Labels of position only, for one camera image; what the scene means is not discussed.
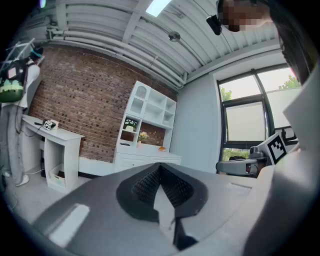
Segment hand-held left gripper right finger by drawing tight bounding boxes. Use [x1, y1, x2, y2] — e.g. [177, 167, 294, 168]
[159, 162, 258, 256]

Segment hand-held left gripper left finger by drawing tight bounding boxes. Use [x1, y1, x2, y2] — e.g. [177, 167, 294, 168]
[32, 162, 173, 256]

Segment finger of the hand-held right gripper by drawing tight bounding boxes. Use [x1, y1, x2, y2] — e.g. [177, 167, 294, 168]
[216, 159, 258, 176]

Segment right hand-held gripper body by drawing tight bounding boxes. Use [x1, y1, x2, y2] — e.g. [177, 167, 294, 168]
[248, 126, 300, 166]

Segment white drawer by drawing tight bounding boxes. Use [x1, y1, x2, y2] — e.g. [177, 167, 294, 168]
[149, 156, 182, 166]
[116, 152, 151, 173]

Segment person's right forearm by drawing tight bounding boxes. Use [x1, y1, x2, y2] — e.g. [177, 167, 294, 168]
[244, 147, 320, 256]

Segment person's white shirt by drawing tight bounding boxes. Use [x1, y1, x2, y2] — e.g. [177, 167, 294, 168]
[282, 72, 320, 151]

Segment white storage bin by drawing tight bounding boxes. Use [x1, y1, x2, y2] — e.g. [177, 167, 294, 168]
[48, 163, 66, 188]

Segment small white desk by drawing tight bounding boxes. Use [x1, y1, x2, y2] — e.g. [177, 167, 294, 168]
[21, 114, 86, 193]

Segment orange flowers in pink vase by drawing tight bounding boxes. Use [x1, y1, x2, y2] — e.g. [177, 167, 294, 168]
[136, 131, 150, 148]

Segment white hutch desk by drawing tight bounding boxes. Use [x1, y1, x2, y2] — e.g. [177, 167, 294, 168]
[113, 80, 183, 173]

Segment white flower pot plant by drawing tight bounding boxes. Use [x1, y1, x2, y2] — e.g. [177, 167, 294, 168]
[124, 119, 138, 133]

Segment person's head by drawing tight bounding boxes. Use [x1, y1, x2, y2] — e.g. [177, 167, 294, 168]
[219, 0, 273, 33]

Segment round ceiling sensor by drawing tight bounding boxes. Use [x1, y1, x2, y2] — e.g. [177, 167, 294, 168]
[168, 30, 181, 43]

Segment ceiling light panel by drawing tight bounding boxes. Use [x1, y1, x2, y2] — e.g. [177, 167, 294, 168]
[145, 0, 173, 18]

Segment black head camera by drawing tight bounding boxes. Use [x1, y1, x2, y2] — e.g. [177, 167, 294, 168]
[205, 14, 223, 36]

